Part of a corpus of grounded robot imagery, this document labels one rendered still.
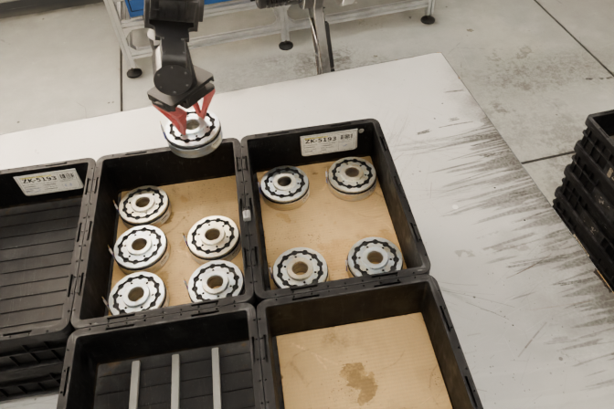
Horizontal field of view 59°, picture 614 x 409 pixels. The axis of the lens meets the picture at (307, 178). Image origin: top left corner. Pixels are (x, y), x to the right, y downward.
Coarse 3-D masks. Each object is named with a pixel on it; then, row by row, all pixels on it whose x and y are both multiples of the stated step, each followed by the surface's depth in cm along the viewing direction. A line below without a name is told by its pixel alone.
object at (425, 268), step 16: (304, 128) 116; (320, 128) 116; (336, 128) 116; (240, 144) 114; (384, 144) 112; (400, 192) 103; (256, 224) 100; (416, 224) 97; (256, 240) 97; (416, 240) 95; (256, 256) 96; (256, 272) 92; (384, 272) 91; (400, 272) 91; (416, 272) 91; (256, 288) 90; (288, 288) 90; (304, 288) 90; (320, 288) 89
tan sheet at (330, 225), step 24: (312, 168) 122; (312, 192) 117; (264, 216) 113; (288, 216) 113; (312, 216) 112; (336, 216) 112; (360, 216) 112; (384, 216) 112; (288, 240) 109; (312, 240) 108; (336, 240) 108; (336, 264) 104
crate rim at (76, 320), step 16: (224, 144) 115; (112, 160) 113; (240, 160) 111; (96, 176) 110; (240, 176) 108; (96, 192) 107; (240, 192) 105; (96, 208) 104; (240, 208) 104; (240, 224) 99; (80, 272) 94; (80, 288) 94; (80, 304) 90; (192, 304) 89; (208, 304) 89; (224, 304) 88; (80, 320) 88; (96, 320) 88; (112, 320) 87; (128, 320) 87
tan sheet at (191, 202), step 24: (168, 192) 119; (192, 192) 119; (216, 192) 119; (120, 216) 115; (192, 216) 114; (168, 240) 110; (168, 264) 106; (192, 264) 106; (240, 264) 106; (168, 288) 103
